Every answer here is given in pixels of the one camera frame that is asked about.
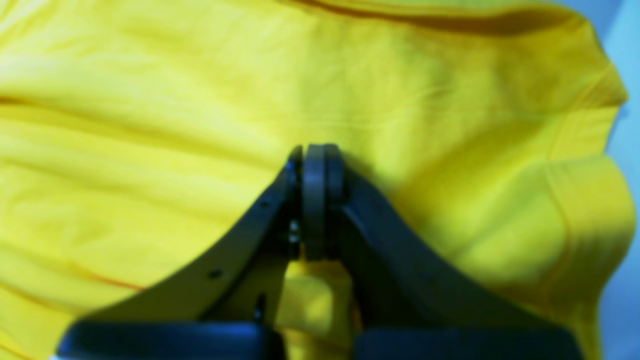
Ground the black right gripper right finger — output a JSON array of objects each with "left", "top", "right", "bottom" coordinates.
[{"left": 325, "top": 145, "right": 583, "bottom": 360}]

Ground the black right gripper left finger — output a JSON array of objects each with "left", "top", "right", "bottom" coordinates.
[{"left": 55, "top": 145, "right": 327, "bottom": 360}]

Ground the orange yellow t-shirt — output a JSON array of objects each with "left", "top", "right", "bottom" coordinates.
[{"left": 0, "top": 0, "right": 636, "bottom": 360}]

